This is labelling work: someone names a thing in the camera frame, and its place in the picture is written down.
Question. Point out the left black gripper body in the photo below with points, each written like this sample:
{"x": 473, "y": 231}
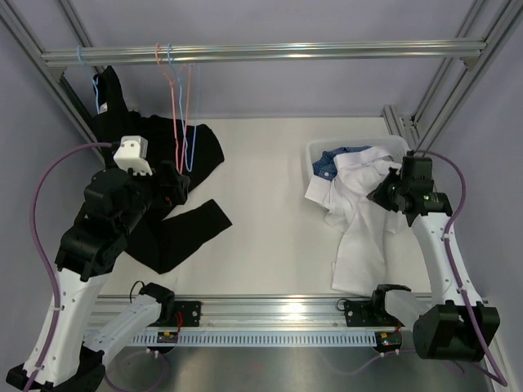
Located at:
{"x": 147, "y": 194}

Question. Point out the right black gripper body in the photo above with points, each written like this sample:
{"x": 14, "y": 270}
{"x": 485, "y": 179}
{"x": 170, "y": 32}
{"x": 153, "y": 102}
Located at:
{"x": 395, "y": 193}

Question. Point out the blue wire hanger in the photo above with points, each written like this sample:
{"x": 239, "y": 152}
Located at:
{"x": 93, "y": 78}
{"x": 190, "y": 110}

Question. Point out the pink wire hanger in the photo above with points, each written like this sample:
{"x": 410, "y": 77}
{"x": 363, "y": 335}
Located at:
{"x": 174, "y": 89}

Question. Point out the blue plaid shirt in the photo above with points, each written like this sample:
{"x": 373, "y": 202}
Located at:
{"x": 325, "y": 167}

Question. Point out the white and black shirt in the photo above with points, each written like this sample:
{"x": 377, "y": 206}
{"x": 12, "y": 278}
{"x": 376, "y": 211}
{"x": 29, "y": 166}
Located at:
{"x": 360, "y": 264}

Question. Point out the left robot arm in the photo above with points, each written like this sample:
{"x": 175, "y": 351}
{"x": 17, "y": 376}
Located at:
{"x": 64, "y": 359}

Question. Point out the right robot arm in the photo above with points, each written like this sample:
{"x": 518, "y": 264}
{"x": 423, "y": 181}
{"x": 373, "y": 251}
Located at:
{"x": 457, "y": 325}

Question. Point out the white plastic basket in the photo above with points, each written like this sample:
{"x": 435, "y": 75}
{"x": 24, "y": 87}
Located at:
{"x": 396, "y": 145}

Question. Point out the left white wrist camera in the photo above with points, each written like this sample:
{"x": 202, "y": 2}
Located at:
{"x": 130, "y": 156}

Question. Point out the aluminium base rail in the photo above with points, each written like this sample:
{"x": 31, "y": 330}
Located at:
{"x": 248, "y": 313}

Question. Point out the white slotted cable duct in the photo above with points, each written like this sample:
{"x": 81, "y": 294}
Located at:
{"x": 255, "y": 339}

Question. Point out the aluminium hanging rail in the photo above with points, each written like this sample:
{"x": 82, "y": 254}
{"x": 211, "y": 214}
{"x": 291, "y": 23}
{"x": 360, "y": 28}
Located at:
{"x": 144, "y": 55}

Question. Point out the right aluminium frame post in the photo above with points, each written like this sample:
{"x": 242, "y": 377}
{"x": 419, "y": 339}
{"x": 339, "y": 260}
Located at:
{"x": 453, "y": 82}

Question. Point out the aluminium frame post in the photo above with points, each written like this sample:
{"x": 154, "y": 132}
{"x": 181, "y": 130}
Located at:
{"x": 53, "y": 80}
{"x": 453, "y": 82}

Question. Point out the left aluminium frame post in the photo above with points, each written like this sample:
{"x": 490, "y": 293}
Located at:
{"x": 53, "y": 80}

